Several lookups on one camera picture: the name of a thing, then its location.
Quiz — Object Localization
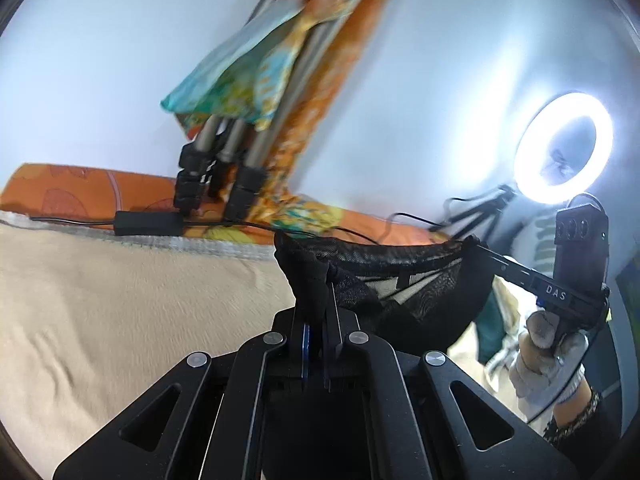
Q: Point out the black t-shirt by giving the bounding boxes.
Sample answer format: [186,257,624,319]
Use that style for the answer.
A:
[274,231,494,356]

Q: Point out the right gloved hand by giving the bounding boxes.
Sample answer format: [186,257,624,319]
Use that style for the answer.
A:
[509,309,589,418]

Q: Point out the white canvas tote bag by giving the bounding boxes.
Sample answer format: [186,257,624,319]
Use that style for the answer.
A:
[449,209,557,396]

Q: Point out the green white striped blanket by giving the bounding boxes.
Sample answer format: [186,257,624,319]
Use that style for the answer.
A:
[533,211,556,266]

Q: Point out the dark green folded cloth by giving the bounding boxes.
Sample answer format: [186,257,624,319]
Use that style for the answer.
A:
[474,292,506,365]

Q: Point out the black gooseneck phone holder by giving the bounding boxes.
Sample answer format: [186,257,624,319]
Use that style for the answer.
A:
[540,148,575,185]

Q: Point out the silver folded tripod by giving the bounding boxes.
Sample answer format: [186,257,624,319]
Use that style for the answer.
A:
[160,0,362,221]

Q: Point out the beige bed blanket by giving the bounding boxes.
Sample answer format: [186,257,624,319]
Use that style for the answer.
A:
[1,211,294,479]

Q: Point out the orange patterned bed sheet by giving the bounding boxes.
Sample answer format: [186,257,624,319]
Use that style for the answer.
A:
[0,161,452,246]

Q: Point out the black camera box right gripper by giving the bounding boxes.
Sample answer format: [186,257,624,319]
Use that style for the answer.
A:
[553,194,610,297]

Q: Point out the black ring light tripod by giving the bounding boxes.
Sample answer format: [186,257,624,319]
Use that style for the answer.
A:
[449,184,516,242]

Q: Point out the white ring light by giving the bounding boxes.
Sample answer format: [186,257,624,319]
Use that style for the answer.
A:
[513,92,614,205]

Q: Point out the black inline cable switch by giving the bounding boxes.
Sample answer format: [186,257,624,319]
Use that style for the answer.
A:
[113,211,184,236]

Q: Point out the black ring light cable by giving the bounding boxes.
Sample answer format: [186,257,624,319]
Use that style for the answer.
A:
[29,194,501,248]

